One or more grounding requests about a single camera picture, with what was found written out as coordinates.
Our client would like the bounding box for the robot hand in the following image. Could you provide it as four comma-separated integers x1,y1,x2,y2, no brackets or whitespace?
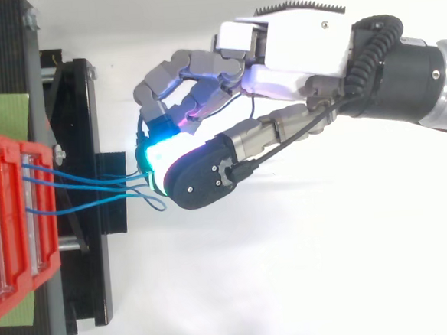
126,0,366,215

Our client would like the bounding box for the blue cable bundle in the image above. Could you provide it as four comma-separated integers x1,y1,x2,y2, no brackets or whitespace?
20,152,168,222

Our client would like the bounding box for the black stand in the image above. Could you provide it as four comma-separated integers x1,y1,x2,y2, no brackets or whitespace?
0,0,139,335

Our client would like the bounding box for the red bin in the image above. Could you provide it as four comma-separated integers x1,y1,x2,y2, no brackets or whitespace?
0,127,65,326

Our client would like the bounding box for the black coiled cable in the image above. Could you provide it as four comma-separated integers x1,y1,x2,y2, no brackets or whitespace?
341,13,409,98

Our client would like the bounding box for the thin black cable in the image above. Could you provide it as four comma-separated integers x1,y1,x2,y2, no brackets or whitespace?
224,95,367,183

